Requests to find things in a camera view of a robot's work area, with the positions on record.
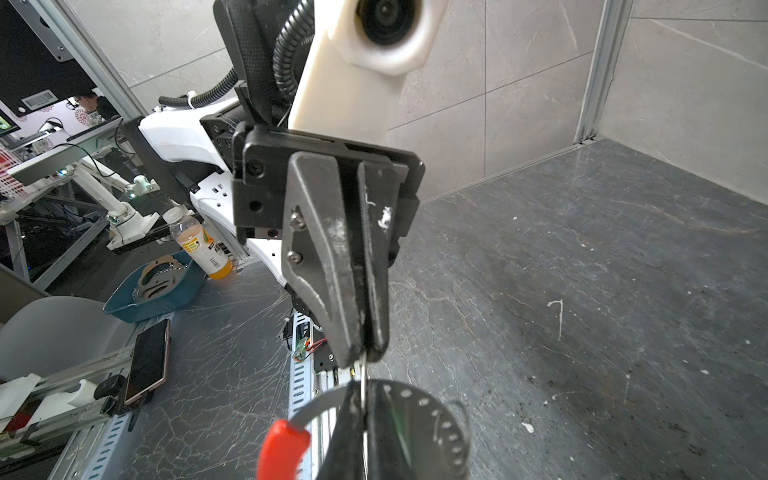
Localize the plastic bottle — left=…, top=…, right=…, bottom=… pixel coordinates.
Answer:
left=162, top=205, right=233, bottom=280

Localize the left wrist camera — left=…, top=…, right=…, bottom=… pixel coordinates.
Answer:
left=288, top=1, right=448, bottom=144

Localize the teal tray with metal parts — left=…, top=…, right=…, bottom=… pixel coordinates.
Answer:
left=103, top=250, right=206, bottom=324

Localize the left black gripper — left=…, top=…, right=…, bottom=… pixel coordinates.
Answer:
left=232, top=123, right=425, bottom=368

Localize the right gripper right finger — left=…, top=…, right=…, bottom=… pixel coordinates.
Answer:
left=366, top=380, right=414, bottom=480

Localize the grey chair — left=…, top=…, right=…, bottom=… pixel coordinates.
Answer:
left=1, top=296, right=135, bottom=382

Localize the smartphone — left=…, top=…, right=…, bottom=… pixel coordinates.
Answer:
left=124, top=319, right=171, bottom=406

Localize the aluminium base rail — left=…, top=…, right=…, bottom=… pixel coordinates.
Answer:
left=1, top=297, right=350, bottom=479

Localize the left black corrugated cable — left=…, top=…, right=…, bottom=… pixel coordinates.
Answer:
left=157, top=0, right=316, bottom=110

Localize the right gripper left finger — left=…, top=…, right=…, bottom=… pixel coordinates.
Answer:
left=316, top=383, right=365, bottom=479

